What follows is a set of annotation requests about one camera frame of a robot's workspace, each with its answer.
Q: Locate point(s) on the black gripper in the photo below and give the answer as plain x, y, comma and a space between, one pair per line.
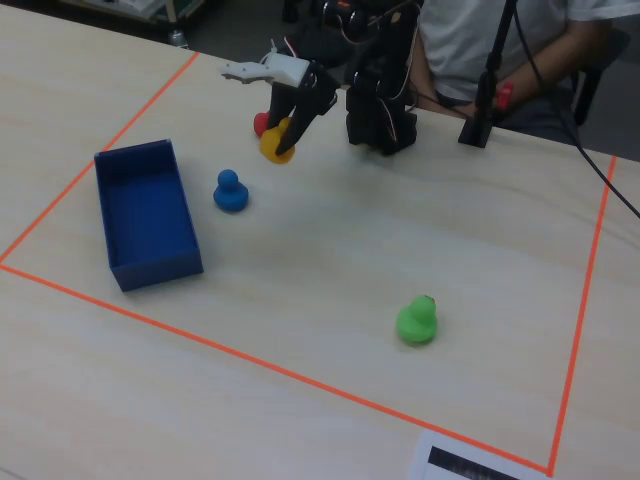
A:
306, 93

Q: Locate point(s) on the yellow rubber duck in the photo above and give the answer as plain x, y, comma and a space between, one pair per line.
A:
270, 145

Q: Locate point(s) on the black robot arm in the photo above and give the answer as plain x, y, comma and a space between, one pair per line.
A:
380, 100

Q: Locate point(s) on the red rubber duck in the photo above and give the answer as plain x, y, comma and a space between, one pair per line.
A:
260, 125

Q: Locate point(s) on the blue rubber duck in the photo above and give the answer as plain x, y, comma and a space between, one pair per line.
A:
230, 195

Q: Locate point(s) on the blue plastic box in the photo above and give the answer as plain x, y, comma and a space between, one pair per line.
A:
150, 210

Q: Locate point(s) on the green rubber duck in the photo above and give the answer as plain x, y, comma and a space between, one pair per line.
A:
417, 322

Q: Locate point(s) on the clear plastic bottle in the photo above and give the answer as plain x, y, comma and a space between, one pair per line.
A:
179, 40

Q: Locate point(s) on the orange tape strip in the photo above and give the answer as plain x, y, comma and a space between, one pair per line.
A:
585, 300
150, 104
250, 359

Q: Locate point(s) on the person in white shirt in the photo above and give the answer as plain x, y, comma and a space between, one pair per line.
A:
465, 35

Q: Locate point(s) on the red clamp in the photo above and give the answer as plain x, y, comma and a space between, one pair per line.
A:
506, 95

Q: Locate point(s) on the black chair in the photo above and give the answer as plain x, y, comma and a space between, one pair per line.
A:
595, 90

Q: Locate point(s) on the white paper with black bar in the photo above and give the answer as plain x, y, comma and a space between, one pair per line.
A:
425, 460

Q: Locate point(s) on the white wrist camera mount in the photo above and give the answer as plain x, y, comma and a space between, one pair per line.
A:
285, 70

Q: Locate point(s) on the black camera stand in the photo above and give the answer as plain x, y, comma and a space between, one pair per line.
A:
475, 132

